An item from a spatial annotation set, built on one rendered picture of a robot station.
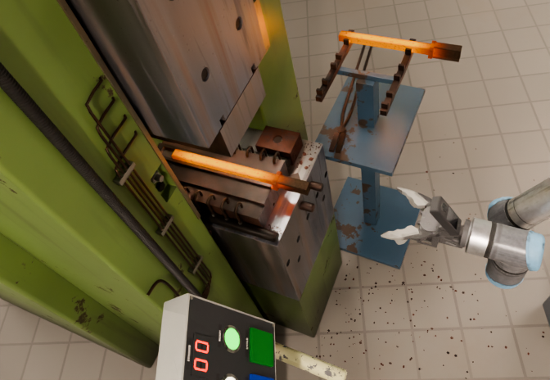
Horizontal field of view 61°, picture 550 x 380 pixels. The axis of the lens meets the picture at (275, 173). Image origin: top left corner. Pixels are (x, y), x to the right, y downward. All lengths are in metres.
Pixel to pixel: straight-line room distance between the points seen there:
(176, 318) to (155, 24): 0.58
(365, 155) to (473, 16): 1.94
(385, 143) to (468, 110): 1.21
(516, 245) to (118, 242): 0.90
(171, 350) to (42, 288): 0.69
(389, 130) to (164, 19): 1.09
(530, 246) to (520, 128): 1.61
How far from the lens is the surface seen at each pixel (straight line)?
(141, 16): 0.78
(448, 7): 3.49
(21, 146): 0.83
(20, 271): 1.53
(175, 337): 1.02
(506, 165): 2.64
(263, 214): 1.34
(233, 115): 1.05
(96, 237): 1.00
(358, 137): 1.71
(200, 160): 1.45
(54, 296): 1.66
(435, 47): 1.60
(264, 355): 1.14
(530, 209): 1.33
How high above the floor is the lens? 2.09
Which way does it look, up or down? 54 degrees down
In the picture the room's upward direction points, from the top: 18 degrees counter-clockwise
